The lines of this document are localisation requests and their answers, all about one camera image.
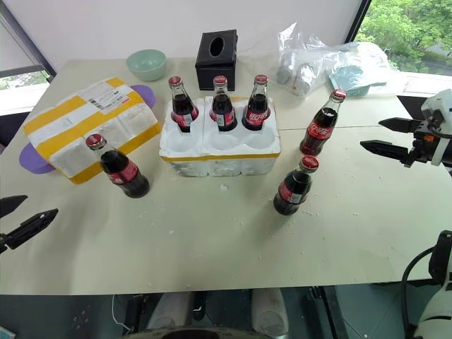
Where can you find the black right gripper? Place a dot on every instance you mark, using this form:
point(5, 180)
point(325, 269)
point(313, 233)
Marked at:
point(423, 146)

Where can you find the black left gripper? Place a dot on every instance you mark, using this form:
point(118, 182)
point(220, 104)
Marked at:
point(3, 243)

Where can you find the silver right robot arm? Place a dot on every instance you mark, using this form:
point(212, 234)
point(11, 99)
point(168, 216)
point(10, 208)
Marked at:
point(441, 310)

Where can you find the glass cola bottle red cap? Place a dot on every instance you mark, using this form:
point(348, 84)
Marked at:
point(223, 110)
point(183, 110)
point(124, 176)
point(293, 191)
point(256, 113)
point(318, 132)

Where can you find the foam box with yellow tape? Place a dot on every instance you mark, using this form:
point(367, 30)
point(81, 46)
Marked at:
point(106, 136)

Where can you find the white foam bottle tray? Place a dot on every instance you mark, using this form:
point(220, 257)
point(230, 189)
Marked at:
point(219, 166)

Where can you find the black tissue box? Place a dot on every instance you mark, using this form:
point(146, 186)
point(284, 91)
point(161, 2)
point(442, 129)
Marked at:
point(215, 75)

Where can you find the purple plate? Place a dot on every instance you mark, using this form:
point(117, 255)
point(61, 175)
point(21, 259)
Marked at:
point(33, 161)

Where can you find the clear plastic bag teal tray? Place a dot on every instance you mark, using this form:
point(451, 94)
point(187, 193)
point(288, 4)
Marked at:
point(356, 76)

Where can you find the clear plastic bag white rolls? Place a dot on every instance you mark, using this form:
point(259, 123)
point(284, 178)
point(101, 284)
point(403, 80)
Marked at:
point(300, 60)

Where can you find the grey rounded shape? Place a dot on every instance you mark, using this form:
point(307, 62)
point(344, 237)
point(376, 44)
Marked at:
point(269, 312)
point(171, 312)

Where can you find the metal table leg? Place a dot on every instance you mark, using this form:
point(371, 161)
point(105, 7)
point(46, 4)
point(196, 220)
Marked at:
point(330, 314)

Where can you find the mint green bowl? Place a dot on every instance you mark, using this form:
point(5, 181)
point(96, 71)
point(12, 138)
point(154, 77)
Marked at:
point(146, 70)

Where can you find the dark window frame bar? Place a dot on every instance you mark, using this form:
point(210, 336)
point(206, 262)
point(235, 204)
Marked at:
point(24, 39)
point(358, 19)

